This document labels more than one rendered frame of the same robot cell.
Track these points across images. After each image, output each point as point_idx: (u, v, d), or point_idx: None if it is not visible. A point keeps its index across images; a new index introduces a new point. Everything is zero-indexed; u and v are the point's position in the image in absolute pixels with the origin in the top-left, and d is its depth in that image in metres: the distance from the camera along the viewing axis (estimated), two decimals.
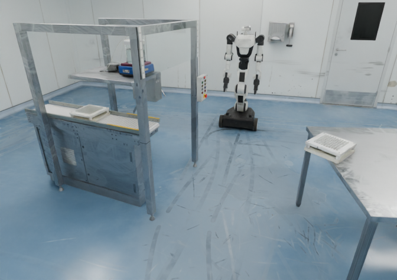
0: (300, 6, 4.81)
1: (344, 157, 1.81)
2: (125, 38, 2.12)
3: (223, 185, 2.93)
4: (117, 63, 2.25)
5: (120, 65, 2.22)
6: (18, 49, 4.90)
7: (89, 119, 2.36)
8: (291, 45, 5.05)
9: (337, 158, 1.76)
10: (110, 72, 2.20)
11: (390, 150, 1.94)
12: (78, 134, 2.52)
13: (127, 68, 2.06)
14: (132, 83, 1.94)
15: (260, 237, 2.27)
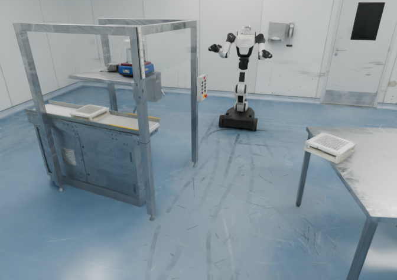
0: (300, 6, 4.81)
1: (344, 157, 1.81)
2: (125, 38, 2.12)
3: (223, 185, 2.93)
4: (117, 63, 2.25)
5: (120, 65, 2.22)
6: (18, 49, 4.90)
7: (89, 119, 2.36)
8: (291, 45, 5.05)
9: (337, 158, 1.76)
10: (110, 72, 2.20)
11: (390, 150, 1.94)
12: (78, 134, 2.52)
13: (127, 68, 2.06)
14: (132, 83, 1.94)
15: (260, 237, 2.27)
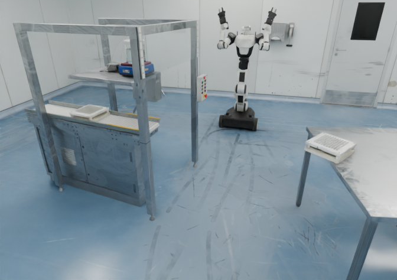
0: (300, 6, 4.81)
1: (344, 157, 1.81)
2: (125, 38, 2.12)
3: (223, 185, 2.93)
4: (117, 63, 2.25)
5: (120, 65, 2.22)
6: (18, 49, 4.90)
7: (89, 119, 2.36)
8: (291, 45, 5.05)
9: (337, 158, 1.76)
10: (110, 72, 2.20)
11: (390, 150, 1.94)
12: (78, 134, 2.52)
13: (127, 68, 2.06)
14: (132, 83, 1.94)
15: (260, 237, 2.27)
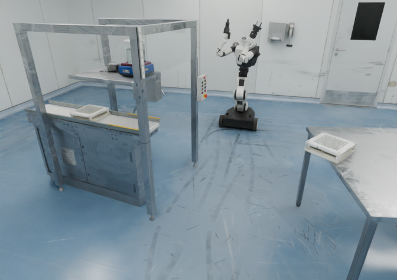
0: (300, 6, 4.81)
1: (344, 157, 1.81)
2: (125, 38, 2.12)
3: (223, 185, 2.93)
4: (117, 63, 2.25)
5: (120, 65, 2.22)
6: (18, 49, 4.90)
7: (89, 119, 2.36)
8: (291, 45, 5.05)
9: (337, 158, 1.76)
10: (110, 72, 2.20)
11: (390, 150, 1.94)
12: (78, 134, 2.52)
13: (127, 68, 2.06)
14: (132, 83, 1.94)
15: (260, 237, 2.27)
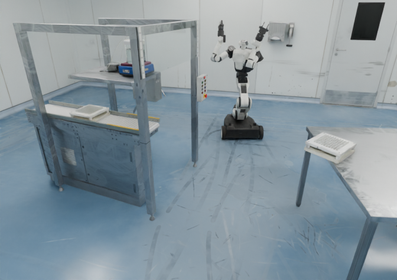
0: (300, 6, 4.81)
1: (344, 157, 1.81)
2: (125, 38, 2.12)
3: (223, 185, 2.93)
4: (117, 63, 2.25)
5: (120, 65, 2.22)
6: (18, 49, 4.90)
7: (89, 119, 2.36)
8: (291, 45, 5.05)
9: (337, 158, 1.76)
10: (110, 72, 2.20)
11: (390, 150, 1.94)
12: (78, 134, 2.52)
13: (127, 68, 2.06)
14: (132, 83, 1.94)
15: (260, 237, 2.27)
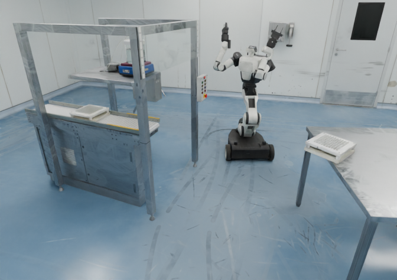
0: (300, 6, 4.81)
1: (344, 157, 1.81)
2: (125, 38, 2.12)
3: (223, 185, 2.93)
4: (117, 63, 2.25)
5: (120, 65, 2.22)
6: (18, 49, 4.90)
7: (89, 119, 2.36)
8: (291, 45, 5.05)
9: (337, 158, 1.76)
10: (110, 72, 2.20)
11: (390, 150, 1.94)
12: (78, 134, 2.52)
13: (127, 68, 2.06)
14: (132, 83, 1.94)
15: (260, 237, 2.27)
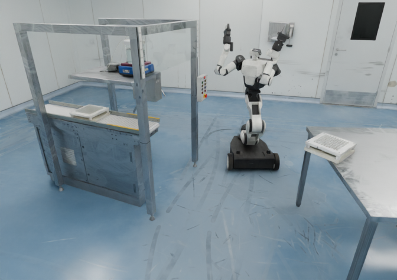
0: (300, 6, 4.81)
1: (344, 157, 1.81)
2: (125, 38, 2.12)
3: (223, 185, 2.93)
4: (117, 63, 2.25)
5: (120, 65, 2.22)
6: (18, 49, 4.90)
7: (89, 119, 2.36)
8: (291, 45, 5.05)
9: (337, 158, 1.76)
10: (110, 72, 2.20)
11: (390, 150, 1.94)
12: (78, 134, 2.52)
13: (127, 68, 2.06)
14: (132, 83, 1.94)
15: (260, 237, 2.27)
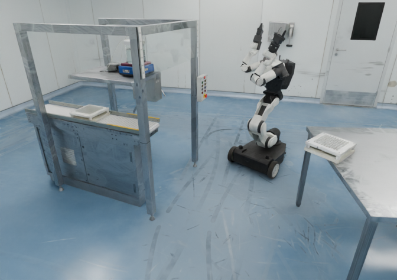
0: (300, 6, 4.81)
1: (344, 157, 1.81)
2: (125, 38, 2.12)
3: (223, 185, 2.93)
4: (117, 63, 2.25)
5: (120, 65, 2.22)
6: (18, 49, 4.90)
7: (89, 119, 2.36)
8: (291, 45, 5.05)
9: (337, 158, 1.76)
10: (110, 72, 2.20)
11: (390, 150, 1.94)
12: (78, 134, 2.52)
13: (127, 68, 2.06)
14: (132, 83, 1.94)
15: (260, 237, 2.27)
